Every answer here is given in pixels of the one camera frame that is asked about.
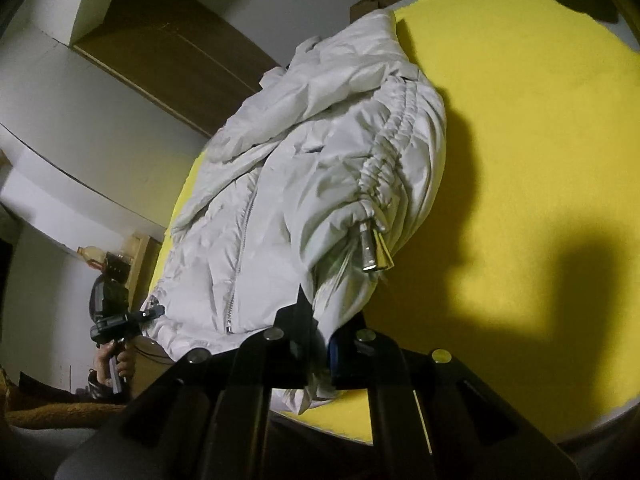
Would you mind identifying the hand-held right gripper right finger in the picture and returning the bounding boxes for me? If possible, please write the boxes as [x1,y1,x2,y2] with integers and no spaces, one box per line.
[326,314,582,480]

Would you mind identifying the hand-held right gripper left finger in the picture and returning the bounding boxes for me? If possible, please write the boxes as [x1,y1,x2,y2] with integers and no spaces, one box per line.
[52,285,331,480]

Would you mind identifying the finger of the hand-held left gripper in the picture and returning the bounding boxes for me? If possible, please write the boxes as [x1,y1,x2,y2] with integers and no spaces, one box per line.
[127,303,166,323]

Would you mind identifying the white puffer jacket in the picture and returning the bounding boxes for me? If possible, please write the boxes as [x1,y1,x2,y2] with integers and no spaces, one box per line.
[142,9,447,416]

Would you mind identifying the person's left hand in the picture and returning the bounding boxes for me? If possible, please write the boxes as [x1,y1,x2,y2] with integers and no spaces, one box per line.
[96,341,137,387]

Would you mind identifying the wooden side cabinet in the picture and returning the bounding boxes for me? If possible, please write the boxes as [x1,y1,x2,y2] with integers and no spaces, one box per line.
[122,234,164,302]

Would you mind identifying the cooking oil bottle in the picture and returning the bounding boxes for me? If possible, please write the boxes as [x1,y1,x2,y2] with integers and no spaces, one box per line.
[77,245,109,274]

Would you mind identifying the brown fleece clothing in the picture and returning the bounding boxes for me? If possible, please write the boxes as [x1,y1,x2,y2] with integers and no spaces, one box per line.
[0,367,127,429]

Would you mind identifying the person's grey pants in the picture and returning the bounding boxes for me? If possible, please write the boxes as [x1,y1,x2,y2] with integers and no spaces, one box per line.
[0,424,103,480]

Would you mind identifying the wooden wardrobe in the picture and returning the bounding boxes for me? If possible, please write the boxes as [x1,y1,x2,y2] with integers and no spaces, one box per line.
[72,0,287,137]

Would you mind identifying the yellow blanket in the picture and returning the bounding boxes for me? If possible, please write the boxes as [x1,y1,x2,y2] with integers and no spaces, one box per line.
[152,0,640,447]

